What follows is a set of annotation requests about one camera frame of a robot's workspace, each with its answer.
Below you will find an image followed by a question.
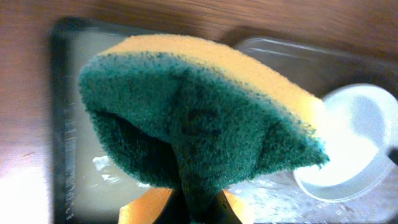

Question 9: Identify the white plate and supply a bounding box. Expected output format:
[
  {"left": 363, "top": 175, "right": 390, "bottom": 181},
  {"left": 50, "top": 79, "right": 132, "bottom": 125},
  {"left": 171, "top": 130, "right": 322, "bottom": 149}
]
[{"left": 294, "top": 83, "right": 397, "bottom": 202}]

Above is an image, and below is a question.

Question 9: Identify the brown serving tray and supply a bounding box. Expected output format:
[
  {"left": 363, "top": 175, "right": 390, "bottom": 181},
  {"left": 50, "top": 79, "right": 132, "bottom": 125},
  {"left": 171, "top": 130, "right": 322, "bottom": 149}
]
[{"left": 228, "top": 37, "right": 397, "bottom": 223}]

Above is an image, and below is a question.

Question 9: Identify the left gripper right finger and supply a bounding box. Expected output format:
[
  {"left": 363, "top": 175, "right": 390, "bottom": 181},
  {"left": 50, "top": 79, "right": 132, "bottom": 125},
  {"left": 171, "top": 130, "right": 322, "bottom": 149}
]
[{"left": 205, "top": 191, "right": 242, "bottom": 224}]

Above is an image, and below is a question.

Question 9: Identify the black water tray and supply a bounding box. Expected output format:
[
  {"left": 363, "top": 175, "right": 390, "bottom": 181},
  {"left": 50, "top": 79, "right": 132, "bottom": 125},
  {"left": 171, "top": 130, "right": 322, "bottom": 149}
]
[{"left": 49, "top": 17, "right": 150, "bottom": 223}]

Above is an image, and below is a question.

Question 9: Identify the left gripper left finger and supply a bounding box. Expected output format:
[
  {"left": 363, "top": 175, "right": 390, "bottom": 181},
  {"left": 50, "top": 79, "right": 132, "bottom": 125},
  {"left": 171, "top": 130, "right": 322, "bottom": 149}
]
[{"left": 154, "top": 189, "right": 190, "bottom": 224}]

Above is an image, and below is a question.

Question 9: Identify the green yellow sponge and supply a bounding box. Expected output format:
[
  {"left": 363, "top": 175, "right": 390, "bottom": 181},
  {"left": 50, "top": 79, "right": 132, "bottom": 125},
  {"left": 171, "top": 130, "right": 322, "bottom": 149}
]
[{"left": 79, "top": 34, "right": 329, "bottom": 223}]

